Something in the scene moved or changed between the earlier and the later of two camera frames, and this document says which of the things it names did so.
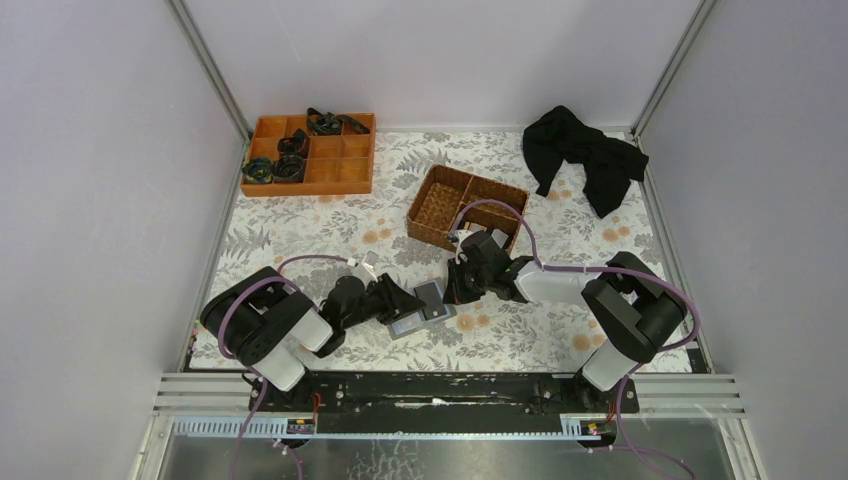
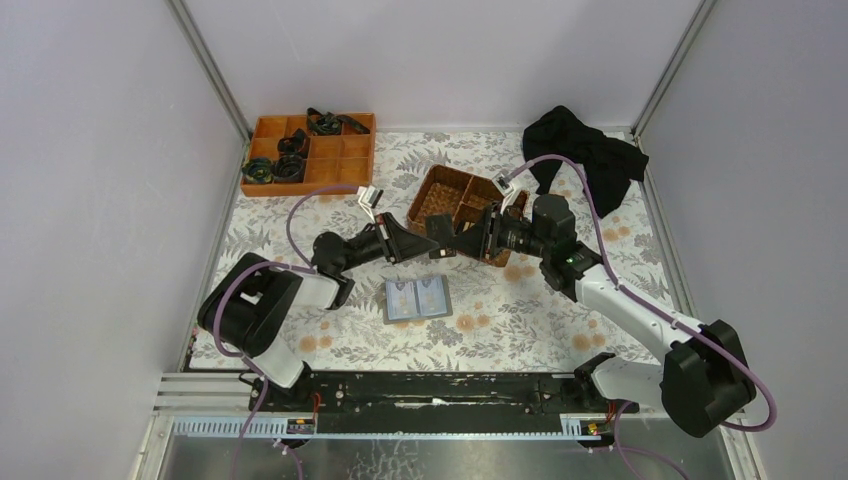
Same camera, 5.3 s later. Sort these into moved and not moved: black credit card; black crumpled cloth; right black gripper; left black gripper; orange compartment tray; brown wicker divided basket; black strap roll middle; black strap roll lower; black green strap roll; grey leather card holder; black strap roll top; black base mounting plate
Moved: right black gripper; black credit card; grey leather card holder; left black gripper
Not moved: brown wicker divided basket; black green strap roll; black strap roll middle; black strap roll lower; orange compartment tray; black crumpled cloth; black base mounting plate; black strap roll top
